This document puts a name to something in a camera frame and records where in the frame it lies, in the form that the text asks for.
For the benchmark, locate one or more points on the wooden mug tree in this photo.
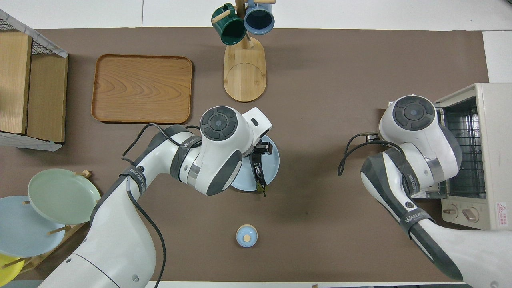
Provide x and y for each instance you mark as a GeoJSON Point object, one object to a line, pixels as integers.
{"type": "Point", "coordinates": [244, 76]}

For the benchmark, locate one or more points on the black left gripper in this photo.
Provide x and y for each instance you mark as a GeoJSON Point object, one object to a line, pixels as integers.
{"type": "Point", "coordinates": [268, 146]}

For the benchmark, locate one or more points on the wooden serving tray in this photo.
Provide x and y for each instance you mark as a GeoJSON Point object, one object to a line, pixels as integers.
{"type": "Point", "coordinates": [142, 88]}

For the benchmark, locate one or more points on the brown table mat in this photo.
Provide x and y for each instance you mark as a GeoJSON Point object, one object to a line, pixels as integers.
{"type": "Point", "coordinates": [320, 60]}

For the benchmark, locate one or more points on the light blue plate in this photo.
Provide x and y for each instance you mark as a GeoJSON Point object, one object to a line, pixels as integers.
{"type": "Point", "coordinates": [272, 168]}
{"type": "Point", "coordinates": [24, 232]}

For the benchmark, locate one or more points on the dark green mug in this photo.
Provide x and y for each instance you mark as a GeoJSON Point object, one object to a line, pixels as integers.
{"type": "Point", "coordinates": [230, 30]}

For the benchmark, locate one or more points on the pale green plate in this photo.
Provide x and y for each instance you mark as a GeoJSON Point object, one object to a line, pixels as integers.
{"type": "Point", "coordinates": [64, 196]}

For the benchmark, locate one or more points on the blue mug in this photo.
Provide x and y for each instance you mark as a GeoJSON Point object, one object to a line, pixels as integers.
{"type": "Point", "coordinates": [259, 20]}

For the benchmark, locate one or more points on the white toaster oven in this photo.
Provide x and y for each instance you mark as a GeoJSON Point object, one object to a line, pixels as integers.
{"type": "Point", "coordinates": [492, 160]}

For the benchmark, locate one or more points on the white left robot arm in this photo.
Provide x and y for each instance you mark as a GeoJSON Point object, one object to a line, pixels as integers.
{"type": "Point", "coordinates": [120, 224]}

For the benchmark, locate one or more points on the wooden plate rack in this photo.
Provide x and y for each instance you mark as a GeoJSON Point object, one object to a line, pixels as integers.
{"type": "Point", "coordinates": [74, 228]}

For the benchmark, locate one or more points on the dark purple eggplant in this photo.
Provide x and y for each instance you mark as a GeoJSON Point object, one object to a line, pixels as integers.
{"type": "Point", "coordinates": [258, 172]}

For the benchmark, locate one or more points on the yellow plate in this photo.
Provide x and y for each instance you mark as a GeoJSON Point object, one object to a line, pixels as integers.
{"type": "Point", "coordinates": [8, 272]}

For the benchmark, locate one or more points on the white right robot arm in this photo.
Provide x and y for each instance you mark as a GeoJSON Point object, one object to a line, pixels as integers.
{"type": "Point", "coordinates": [420, 132]}

